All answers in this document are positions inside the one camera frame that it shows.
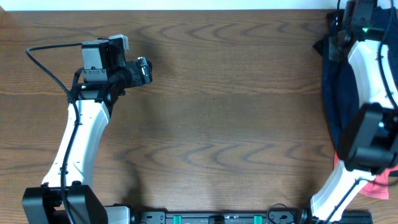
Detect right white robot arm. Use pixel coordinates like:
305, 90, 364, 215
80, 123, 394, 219
298, 0, 397, 223

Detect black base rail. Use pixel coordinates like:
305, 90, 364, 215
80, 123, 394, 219
130, 203, 373, 224

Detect red garment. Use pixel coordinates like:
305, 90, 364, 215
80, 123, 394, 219
331, 153, 397, 201

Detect navy blue shorts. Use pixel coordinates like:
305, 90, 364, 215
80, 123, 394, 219
313, 9, 359, 148

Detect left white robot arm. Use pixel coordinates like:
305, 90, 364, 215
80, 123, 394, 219
22, 57, 152, 223

